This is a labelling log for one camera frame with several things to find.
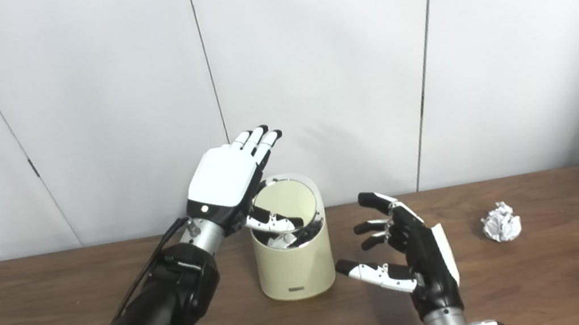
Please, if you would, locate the white and black left hand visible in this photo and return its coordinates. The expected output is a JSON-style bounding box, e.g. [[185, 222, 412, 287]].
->
[[176, 121, 306, 246]]

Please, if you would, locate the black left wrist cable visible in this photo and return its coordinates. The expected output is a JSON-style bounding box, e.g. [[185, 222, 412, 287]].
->
[[98, 216, 205, 325]]

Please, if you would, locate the cream-colored lidded bin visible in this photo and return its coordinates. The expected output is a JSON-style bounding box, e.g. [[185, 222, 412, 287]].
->
[[244, 168, 338, 306]]

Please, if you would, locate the white paper ball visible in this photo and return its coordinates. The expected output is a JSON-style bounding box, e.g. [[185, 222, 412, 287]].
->
[[479, 200, 524, 245]]

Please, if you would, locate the white and black right hand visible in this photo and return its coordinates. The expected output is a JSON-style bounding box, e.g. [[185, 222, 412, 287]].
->
[[325, 180, 466, 325]]

